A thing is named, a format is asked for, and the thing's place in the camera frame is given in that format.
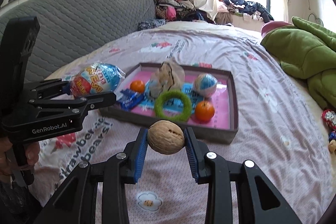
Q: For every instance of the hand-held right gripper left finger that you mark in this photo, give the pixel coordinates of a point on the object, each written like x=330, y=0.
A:
x=140, y=155

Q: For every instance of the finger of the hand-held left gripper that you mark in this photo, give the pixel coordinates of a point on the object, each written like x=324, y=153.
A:
x=99, y=100
x=44, y=88

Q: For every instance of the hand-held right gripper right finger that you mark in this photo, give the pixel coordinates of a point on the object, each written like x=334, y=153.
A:
x=191, y=153

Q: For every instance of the red blue toy egg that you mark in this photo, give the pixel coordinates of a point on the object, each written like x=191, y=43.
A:
x=97, y=81

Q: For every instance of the shallow grey cardboard box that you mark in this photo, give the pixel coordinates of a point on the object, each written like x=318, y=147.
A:
x=210, y=134

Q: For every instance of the blue snack packet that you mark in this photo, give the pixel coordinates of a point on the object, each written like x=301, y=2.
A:
x=128, y=100

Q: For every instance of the brown walnut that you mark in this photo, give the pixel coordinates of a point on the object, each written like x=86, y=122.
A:
x=165, y=137

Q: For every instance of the orange tangerine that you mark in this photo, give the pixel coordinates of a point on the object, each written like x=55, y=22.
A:
x=204, y=111
x=137, y=86

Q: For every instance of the person's left forearm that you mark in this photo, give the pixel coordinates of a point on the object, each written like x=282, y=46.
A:
x=13, y=200

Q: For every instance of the person's left hand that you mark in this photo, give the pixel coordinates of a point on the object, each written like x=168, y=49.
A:
x=34, y=154

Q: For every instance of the pink book with blue label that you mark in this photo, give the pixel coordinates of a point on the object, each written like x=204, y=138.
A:
x=223, y=108

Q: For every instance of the grey quilted headboard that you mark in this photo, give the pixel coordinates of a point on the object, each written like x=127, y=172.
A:
x=78, y=24

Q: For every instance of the dark patterned cloth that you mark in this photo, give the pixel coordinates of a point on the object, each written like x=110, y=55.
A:
x=151, y=24

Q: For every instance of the pile of mixed clothes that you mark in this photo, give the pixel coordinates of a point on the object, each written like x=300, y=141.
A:
x=170, y=8

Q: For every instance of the small beige round object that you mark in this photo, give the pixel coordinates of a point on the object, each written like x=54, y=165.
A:
x=332, y=146

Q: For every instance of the red white candy packet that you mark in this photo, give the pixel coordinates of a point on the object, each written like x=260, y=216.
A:
x=329, y=119

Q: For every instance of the pink pillow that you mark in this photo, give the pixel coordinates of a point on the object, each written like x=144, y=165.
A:
x=273, y=27

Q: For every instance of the green fleece blanket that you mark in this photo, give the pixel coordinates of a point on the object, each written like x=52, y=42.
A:
x=302, y=50

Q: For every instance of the dark clothes on windowsill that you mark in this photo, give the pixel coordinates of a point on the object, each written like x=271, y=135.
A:
x=246, y=7

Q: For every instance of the standing fan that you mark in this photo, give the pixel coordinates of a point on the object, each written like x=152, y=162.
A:
x=319, y=20

